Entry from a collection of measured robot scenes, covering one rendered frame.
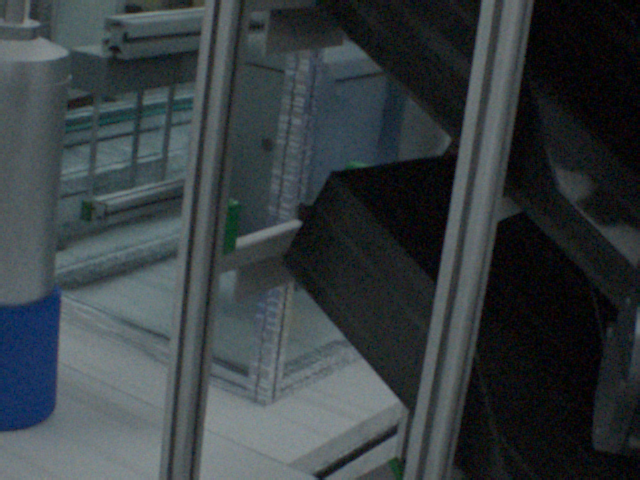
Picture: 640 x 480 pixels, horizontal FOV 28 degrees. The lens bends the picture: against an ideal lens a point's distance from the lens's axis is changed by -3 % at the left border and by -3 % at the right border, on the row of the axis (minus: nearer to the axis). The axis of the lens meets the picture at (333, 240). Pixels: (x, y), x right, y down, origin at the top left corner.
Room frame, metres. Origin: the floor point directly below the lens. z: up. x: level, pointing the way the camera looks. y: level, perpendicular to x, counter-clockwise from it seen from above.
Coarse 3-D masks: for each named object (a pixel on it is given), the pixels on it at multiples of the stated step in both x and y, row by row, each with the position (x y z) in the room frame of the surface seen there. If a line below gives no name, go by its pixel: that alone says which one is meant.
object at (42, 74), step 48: (0, 48) 1.34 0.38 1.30; (48, 48) 1.37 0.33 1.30; (0, 96) 1.31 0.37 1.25; (48, 96) 1.34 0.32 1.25; (0, 144) 1.31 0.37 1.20; (48, 144) 1.35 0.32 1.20; (0, 192) 1.31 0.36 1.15; (48, 192) 1.35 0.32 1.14; (0, 240) 1.32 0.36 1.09; (48, 240) 1.36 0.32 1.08; (0, 288) 1.32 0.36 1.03; (48, 288) 1.37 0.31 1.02
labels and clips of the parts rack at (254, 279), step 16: (272, 16) 0.78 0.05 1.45; (288, 16) 0.80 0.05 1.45; (304, 16) 0.81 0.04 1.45; (320, 16) 0.83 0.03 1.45; (272, 32) 0.79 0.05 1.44; (288, 32) 0.80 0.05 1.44; (304, 32) 0.82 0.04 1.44; (320, 32) 0.83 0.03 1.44; (336, 32) 0.85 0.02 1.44; (272, 48) 0.79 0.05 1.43; (288, 48) 0.80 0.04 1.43; (304, 48) 0.82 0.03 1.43; (352, 160) 0.89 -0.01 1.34; (304, 208) 0.83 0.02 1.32; (224, 240) 0.74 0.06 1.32; (240, 272) 0.78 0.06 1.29; (256, 272) 0.80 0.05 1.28; (272, 272) 0.81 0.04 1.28; (288, 272) 0.83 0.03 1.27; (240, 288) 0.79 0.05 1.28; (256, 288) 0.80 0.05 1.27; (272, 288) 0.82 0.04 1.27
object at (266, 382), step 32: (32, 0) 1.72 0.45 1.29; (288, 64) 1.50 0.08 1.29; (320, 64) 1.51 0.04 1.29; (288, 96) 1.50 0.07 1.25; (288, 128) 1.50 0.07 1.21; (288, 160) 1.49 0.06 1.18; (288, 192) 1.49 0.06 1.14; (288, 288) 1.50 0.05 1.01; (64, 320) 1.66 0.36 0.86; (96, 320) 1.63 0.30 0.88; (256, 320) 1.50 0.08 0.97; (288, 320) 1.51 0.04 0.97; (160, 352) 1.58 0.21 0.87; (256, 352) 1.50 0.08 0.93; (352, 352) 1.66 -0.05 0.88; (224, 384) 1.52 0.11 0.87; (256, 384) 1.50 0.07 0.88; (288, 384) 1.53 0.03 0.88
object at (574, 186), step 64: (320, 0) 0.76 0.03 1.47; (384, 0) 0.73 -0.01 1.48; (448, 0) 0.70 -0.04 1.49; (576, 0) 0.79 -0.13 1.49; (384, 64) 0.72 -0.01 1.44; (448, 64) 0.69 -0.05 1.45; (576, 64) 0.79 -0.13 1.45; (448, 128) 0.69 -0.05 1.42; (576, 128) 0.77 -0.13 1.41; (512, 192) 0.66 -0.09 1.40; (576, 192) 0.69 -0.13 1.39; (576, 256) 0.63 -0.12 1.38
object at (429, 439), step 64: (512, 0) 0.64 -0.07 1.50; (512, 64) 0.64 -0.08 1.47; (192, 128) 0.73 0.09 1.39; (512, 128) 0.65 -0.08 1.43; (192, 192) 0.73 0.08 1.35; (192, 256) 0.73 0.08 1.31; (448, 256) 0.64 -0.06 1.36; (192, 320) 0.72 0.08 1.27; (448, 320) 0.65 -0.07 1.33; (192, 384) 0.72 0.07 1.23; (448, 384) 0.64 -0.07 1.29; (192, 448) 0.73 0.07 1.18; (448, 448) 0.65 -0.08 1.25
